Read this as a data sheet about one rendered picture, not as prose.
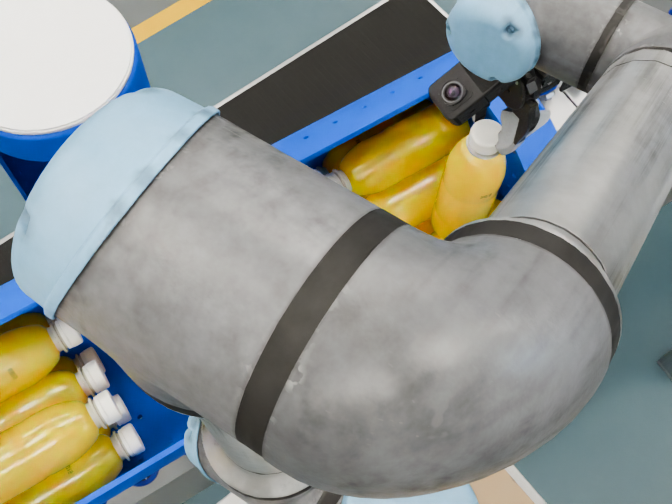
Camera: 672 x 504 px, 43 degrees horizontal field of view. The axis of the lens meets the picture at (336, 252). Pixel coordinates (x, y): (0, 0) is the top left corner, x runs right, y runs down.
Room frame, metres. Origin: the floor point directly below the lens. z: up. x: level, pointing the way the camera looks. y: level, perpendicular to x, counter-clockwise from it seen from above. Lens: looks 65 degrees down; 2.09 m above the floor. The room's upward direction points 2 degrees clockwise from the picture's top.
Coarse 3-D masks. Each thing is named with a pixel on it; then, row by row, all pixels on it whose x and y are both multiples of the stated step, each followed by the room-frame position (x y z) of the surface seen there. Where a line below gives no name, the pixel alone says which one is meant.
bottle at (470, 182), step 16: (464, 144) 0.53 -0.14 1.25; (448, 160) 0.53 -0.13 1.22; (464, 160) 0.51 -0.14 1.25; (480, 160) 0.51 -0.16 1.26; (496, 160) 0.51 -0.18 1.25; (448, 176) 0.51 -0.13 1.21; (464, 176) 0.50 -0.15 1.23; (480, 176) 0.50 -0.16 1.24; (496, 176) 0.50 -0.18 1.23; (448, 192) 0.50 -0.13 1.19; (464, 192) 0.49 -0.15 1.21; (480, 192) 0.49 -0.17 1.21; (496, 192) 0.50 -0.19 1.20; (448, 208) 0.50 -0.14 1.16; (464, 208) 0.49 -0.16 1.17; (480, 208) 0.49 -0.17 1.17; (432, 224) 0.51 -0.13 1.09; (448, 224) 0.49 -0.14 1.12
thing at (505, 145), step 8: (504, 112) 0.51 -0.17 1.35; (512, 112) 0.50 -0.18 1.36; (544, 112) 0.52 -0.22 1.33; (504, 120) 0.51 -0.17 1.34; (512, 120) 0.50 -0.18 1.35; (544, 120) 0.52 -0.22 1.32; (504, 128) 0.50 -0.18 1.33; (512, 128) 0.50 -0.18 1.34; (536, 128) 0.52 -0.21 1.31; (504, 136) 0.50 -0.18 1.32; (512, 136) 0.49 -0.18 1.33; (496, 144) 0.51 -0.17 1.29; (504, 144) 0.50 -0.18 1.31; (512, 144) 0.49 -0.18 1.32; (520, 144) 0.50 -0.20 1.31; (504, 152) 0.50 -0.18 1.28
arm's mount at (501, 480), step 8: (504, 472) 0.17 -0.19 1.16; (480, 480) 0.17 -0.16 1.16; (488, 480) 0.17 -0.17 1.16; (496, 480) 0.17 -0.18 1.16; (504, 480) 0.17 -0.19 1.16; (512, 480) 0.17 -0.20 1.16; (472, 488) 0.16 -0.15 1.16; (480, 488) 0.16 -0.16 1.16; (488, 488) 0.16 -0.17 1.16; (496, 488) 0.16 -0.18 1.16; (504, 488) 0.16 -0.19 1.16; (512, 488) 0.16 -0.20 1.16; (520, 488) 0.16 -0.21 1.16; (480, 496) 0.15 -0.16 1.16; (488, 496) 0.15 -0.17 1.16; (496, 496) 0.15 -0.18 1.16; (504, 496) 0.15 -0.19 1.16; (512, 496) 0.15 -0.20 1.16; (520, 496) 0.15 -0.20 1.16; (528, 496) 0.15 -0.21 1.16
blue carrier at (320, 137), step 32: (448, 64) 0.68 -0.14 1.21; (384, 96) 0.63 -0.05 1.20; (416, 96) 0.62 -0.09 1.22; (320, 128) 0.58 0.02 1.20; (352, 128) 0.57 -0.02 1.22; (544, 128) 0.58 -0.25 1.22; (320, 160) 0.62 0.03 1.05; (512, 160) 0.61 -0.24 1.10; (0, 288) 0.36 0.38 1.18; (0, 320) 0.31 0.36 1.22; (64, 352) 0.35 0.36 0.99; (96, 352) 0.35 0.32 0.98; (128, 384) 0.32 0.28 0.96; (160, 416) 0.27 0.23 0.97; (160, 448) 0.22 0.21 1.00; (128, 480) 0.16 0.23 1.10
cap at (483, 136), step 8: (480, 120) 0.54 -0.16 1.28; (488, 120) 0.54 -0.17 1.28; (472, 128) 0.53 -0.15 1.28; (480, 128) 0.53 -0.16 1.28; (488, 128) 0.53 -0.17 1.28; (496, 128) 0.53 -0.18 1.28; (472, 136) 0.52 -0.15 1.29; (480, 136) 0.52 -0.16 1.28; (488, 136) 0.52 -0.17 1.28; (496, 136) 0.52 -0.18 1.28; (472, 144) 0.52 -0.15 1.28; (480, 144) 0.51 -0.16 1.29; (488, 144) 0.51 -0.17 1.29; (480, 152) 0.51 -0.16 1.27; (488, 152) 0.51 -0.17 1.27
